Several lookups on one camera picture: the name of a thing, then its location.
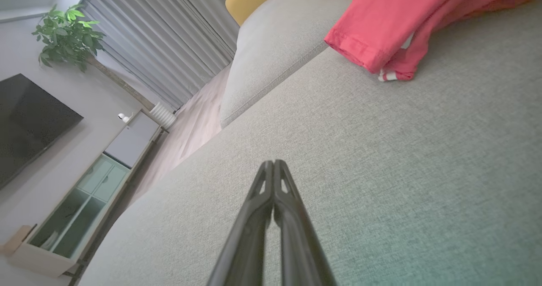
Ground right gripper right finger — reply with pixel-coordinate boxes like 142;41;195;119
273;159;338;286

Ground grey pleated curtain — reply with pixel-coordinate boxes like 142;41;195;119
80;0;242;111

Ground white ribbed plant pot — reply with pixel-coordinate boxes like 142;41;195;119
149;102;177;130

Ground grey sofa cushion section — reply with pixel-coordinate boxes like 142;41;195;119
219;0;353;129

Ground black flat television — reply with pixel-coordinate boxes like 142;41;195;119
0;73;84;189

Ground green leafy houseplant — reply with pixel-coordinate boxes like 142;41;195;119
32;4;156;111

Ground white TV cabinet glass doors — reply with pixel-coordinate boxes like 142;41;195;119
8;109;163;278

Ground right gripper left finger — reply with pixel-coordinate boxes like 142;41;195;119
206;160;275;286

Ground brown cardboard box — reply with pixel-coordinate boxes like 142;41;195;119
0;224;38;257

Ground red basketball jersey white sleeves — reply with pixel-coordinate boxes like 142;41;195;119
324;0;542;82

